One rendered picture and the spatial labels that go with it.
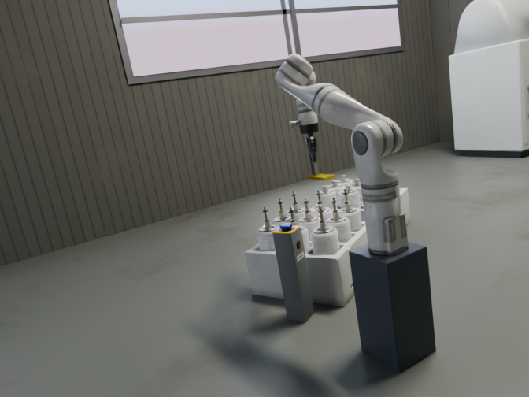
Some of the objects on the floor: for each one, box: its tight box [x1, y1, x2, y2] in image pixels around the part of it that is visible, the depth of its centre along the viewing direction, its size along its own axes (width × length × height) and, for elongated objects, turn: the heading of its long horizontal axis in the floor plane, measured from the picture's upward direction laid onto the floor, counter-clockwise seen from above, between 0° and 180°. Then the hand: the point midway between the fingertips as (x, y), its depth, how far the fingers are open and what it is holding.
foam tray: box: [245, 221, 368, 307], centre depth 164 cm, size 39×39×18 cm
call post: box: [272, 228, 314, 323], centre depth 135 cm, size 7×7×31 cm
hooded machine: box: [449, 0, 529, 158], centre depth 333 cm, size 63×56×124 cm
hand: (313, 158), depth 166 cm, fingers open, 6 cm apart
